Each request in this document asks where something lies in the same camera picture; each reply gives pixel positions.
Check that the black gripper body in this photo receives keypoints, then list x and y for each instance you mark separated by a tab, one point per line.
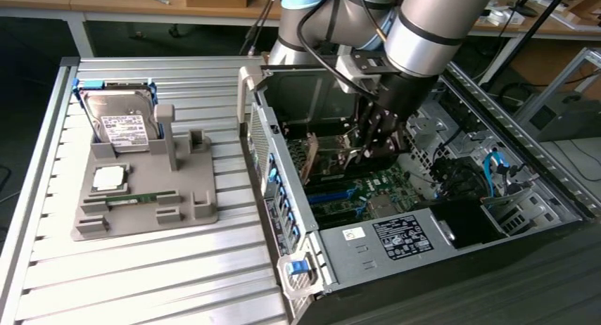
403	93

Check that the black graphics card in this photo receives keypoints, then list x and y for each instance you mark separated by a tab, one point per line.
309	163

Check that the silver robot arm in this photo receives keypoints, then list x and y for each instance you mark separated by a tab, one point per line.
432	29

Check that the metal drive cage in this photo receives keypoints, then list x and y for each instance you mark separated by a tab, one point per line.
428	131

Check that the green motherboard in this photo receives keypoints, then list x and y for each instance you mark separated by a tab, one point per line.
390	184

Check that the black RAM slot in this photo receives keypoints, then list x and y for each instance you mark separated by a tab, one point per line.
329	182

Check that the blue card retainer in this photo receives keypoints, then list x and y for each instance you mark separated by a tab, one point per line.
282	198

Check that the black fan shroud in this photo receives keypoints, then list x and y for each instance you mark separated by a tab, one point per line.
465	223

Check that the white box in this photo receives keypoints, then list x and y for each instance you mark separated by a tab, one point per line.
509	19

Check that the grey power supply unit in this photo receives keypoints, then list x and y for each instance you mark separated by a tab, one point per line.
375	247

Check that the grey cabinet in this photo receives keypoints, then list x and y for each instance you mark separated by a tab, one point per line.
564	121

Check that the black stand pole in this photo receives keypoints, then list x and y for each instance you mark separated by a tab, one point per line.
538	22

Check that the black monitor stand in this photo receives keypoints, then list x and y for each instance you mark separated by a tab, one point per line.
525	6

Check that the grey disk bay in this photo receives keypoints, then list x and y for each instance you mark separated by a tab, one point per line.
516	216

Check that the blue case latch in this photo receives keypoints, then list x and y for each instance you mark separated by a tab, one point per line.
297	267

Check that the open black PC case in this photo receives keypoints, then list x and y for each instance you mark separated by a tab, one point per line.
469	286

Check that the hard disk with blue carrier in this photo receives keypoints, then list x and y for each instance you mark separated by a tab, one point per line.
119	124

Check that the green RAM stick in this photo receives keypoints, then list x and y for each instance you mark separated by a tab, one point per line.
131	197

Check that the grey parts rack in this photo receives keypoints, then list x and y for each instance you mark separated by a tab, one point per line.
140	216

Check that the silver CPU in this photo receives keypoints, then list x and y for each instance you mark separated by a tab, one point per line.
108	179

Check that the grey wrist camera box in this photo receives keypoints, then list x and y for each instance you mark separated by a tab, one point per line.
357	73

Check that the aluminium frame rail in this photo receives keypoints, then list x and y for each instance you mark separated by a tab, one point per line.
582	63

